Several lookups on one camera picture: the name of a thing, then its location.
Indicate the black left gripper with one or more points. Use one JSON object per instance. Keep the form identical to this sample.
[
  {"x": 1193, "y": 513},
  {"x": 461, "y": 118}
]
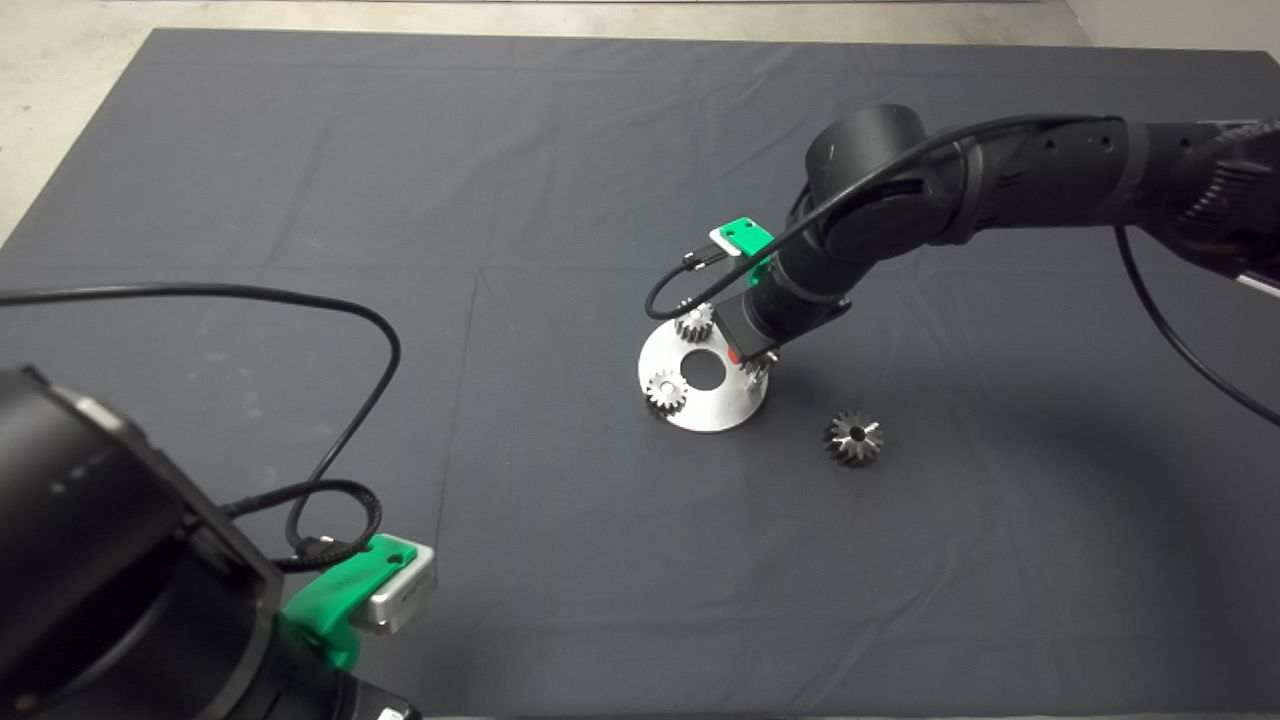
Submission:
[{"x": 315, "y": 695}]

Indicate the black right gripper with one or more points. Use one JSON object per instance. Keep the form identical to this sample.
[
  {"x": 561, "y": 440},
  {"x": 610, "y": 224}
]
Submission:
[{"x": 780, "y": 318}]

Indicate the small dark steel gear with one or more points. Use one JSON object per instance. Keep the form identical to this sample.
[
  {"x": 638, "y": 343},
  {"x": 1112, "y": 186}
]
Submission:
[{"x": 755, "y": 372}]

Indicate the large steel gear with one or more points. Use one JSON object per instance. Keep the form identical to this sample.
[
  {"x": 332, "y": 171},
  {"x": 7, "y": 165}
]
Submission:
[{"x": 853, "y": 438}]

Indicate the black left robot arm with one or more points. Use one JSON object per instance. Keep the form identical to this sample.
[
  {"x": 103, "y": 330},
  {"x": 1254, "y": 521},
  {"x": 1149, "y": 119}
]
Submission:
[{"x": 100, "y": 550}]

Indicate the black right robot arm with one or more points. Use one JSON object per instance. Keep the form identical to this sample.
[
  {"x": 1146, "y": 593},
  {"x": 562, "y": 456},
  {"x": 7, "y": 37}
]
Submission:
[{"x": 1050, "y": 170}]

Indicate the round metal plate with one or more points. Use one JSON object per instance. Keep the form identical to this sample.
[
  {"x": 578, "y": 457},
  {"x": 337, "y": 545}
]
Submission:
[{"x": 715, "y": 412}]

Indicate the dark grey table cloth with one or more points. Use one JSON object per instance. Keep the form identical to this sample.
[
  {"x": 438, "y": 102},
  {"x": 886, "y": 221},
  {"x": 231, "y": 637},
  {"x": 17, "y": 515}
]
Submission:
[{"x": 500, "y": 150}]

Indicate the green left camera mount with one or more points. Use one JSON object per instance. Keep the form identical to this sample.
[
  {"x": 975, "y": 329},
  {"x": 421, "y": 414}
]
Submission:
[{"x": 330, "y": 600}]

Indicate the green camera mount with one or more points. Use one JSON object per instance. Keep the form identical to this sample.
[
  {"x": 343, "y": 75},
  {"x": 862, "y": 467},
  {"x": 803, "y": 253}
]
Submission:
[
  {"x": 330, "y": 600},
  {"x": 748, "y": 233}
]

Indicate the silver right camera box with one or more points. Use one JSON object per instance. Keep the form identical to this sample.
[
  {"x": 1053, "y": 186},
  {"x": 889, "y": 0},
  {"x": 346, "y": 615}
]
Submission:
[{"x": 722, "y": 241}]

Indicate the silver camera box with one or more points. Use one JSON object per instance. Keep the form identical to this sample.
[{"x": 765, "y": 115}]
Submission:
[
  {"x": 400, "y": 595},
  {"x": 722, "y": 241}
]

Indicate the green right camera mount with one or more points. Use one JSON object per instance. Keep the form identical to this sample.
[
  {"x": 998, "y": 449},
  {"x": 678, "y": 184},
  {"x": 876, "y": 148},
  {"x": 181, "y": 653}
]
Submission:
[{"x": 748, "y": 233}]

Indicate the silver left camera box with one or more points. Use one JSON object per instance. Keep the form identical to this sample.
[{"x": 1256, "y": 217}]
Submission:
[{"x": 400, "y": 595}]

